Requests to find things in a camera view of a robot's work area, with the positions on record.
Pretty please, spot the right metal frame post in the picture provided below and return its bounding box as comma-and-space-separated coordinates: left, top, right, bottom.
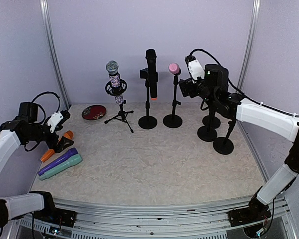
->
236, 0, 261, 90

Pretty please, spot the silver rhinestone microphone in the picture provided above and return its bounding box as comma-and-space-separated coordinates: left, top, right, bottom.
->
106, 60, 124, 105

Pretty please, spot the black tall microphone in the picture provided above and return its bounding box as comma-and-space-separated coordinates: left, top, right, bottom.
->
145, 49, 158, 100

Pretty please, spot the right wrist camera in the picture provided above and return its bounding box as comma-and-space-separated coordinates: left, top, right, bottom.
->
185, 55, 204, 84

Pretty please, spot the black tripod mic stand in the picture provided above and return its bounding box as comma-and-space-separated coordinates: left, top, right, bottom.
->
104, 80, 134, 133

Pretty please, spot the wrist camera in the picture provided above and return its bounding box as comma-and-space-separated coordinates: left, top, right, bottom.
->
44, 110, 71, 133
185, 55, 204, 84

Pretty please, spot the black round-base stand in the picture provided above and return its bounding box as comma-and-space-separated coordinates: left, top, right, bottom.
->
202, 110, 221, 129

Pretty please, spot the orange microphone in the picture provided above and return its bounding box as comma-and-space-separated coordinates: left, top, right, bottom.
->
40, 130, 74, 163

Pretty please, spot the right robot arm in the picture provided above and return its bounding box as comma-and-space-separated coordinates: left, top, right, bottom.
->
179, 49, 299, 221

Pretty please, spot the teal microphone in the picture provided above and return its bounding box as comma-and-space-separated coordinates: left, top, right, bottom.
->
39, 154, 82, 181

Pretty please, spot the metal frame post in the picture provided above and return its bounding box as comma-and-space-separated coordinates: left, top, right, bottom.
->
236, 0, 261, 90
39, 0, 71, 109

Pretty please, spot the left metal frame post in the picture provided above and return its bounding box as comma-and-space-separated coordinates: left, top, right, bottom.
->
39, 0, 71, 109

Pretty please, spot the purple microphone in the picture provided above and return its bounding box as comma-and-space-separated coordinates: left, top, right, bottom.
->
38, 148, 78, 176

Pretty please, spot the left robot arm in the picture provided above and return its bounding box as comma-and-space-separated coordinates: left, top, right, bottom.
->
0, 91, 74, 229

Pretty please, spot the pink microphone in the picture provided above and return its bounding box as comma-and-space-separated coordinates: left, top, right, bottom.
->
168, 63, 181, 76

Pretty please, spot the dark red floral plate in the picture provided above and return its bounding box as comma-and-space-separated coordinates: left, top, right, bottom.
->
81, 105, 107, 121

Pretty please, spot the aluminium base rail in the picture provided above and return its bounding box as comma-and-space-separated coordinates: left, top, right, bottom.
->
7, 194, 299, 239

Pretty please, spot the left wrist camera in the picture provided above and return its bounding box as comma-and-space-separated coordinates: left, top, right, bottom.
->
44, 110, 71, 133

